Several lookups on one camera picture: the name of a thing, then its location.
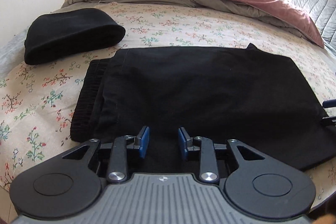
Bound black pants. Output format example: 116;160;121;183
71;44;335;173

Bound grey quilted cushion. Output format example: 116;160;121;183
291;0;336;51

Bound floral bed sheet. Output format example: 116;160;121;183
1;3;335;208

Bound folded black garment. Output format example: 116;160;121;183
24;8;126;65

